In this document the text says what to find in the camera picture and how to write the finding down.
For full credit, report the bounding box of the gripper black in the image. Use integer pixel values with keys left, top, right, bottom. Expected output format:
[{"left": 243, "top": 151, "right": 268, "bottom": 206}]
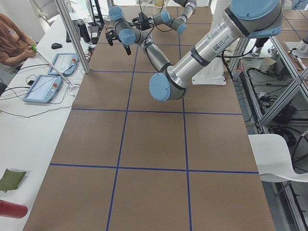
[
  {"left": 105, "top": 28, "right": 131, "bottom": 56},
  {"left": 132, "top": 13, "right": 151, "bottom": 30}
]

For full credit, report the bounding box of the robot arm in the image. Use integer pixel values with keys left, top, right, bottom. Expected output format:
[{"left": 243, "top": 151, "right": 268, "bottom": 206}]
[
  {"left": 132, "top": 0, "right": 197, "bottom": 34},
  {"left": 109, "top": 0, "right": 284, "bottom": 102}
]

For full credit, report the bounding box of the black water bottle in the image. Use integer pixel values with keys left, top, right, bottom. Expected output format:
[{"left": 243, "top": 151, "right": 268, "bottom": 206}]
[{"left": 79, "top": 23, "right": 91, "bottom": 43}]

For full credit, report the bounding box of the far teach pendant tablet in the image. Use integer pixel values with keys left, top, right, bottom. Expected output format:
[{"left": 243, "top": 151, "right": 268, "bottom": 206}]
[{"left": 52, "top": 53, "right": 79, "bottom": 76}]

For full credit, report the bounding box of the teach pendant tablet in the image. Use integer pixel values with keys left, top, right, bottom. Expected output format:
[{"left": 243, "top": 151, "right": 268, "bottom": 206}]
[
  {"left": 23, "top": 75, "right": 62, "bottom": 103},
  {"left": 52, "top": 53, "right": 79, "bottom": 76}
]

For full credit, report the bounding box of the black computer mouse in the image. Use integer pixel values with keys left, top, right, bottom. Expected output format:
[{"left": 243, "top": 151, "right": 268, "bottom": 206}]
[{"left": 51, "top": 43, "right": 63, "bottom": 50}]

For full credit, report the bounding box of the near teach pendant tablet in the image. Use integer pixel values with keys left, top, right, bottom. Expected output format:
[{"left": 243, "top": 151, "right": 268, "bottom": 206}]
[{"left": 23, "top": 75, "right": 62, "bottom": 103}]

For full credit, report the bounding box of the person in brown shirt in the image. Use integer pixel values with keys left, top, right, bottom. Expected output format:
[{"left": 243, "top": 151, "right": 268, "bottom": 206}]
[{"left": 0, "top": 13, "right": 37, "bottom": 66}]

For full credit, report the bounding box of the brown paper table mat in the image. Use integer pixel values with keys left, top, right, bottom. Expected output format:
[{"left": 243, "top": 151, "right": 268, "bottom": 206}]
[{"left": 24, "top": 37, "right": 275, "bottom": 231}]

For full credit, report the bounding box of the green cloth pouch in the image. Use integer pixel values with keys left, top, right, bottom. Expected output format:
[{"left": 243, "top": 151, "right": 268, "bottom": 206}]
[{"left": 0, "top": 169, "right": 26, "bottom": 192}]

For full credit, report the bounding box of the white chair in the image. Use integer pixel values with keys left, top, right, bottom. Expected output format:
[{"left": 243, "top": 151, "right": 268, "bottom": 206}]
[{"left": 248, "top": 134, "right": 308, "bottom": 183}]

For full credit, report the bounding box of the red cylinder bottle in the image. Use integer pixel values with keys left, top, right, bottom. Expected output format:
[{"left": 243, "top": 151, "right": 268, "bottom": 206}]
[{"left": 0, "top": 200, "right": 28, "bottom": 218}]

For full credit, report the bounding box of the aluminium frame post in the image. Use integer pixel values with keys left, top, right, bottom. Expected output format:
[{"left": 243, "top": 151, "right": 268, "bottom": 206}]
[{"left": 54, "top": 0, "right": 90, "bottom": 74}]

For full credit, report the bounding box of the green handled metal rod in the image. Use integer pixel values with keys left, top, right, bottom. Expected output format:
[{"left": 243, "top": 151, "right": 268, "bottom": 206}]
[{"left": 31, "top": 44, "right": 81, "bottom": 89}]

